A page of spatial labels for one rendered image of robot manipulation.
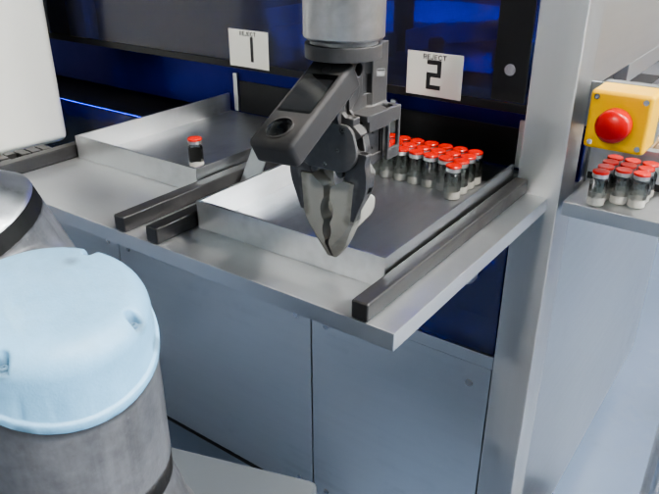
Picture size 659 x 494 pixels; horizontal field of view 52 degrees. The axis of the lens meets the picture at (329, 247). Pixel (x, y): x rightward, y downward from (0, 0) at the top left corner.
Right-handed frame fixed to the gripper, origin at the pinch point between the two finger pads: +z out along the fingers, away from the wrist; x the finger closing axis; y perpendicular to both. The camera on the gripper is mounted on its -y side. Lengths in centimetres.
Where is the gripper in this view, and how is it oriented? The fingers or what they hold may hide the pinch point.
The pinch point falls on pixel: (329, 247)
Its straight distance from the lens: 69.2
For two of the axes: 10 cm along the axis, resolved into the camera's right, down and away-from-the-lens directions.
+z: 0.0, 9.0, 4.4
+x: -8.1, -2.5, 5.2
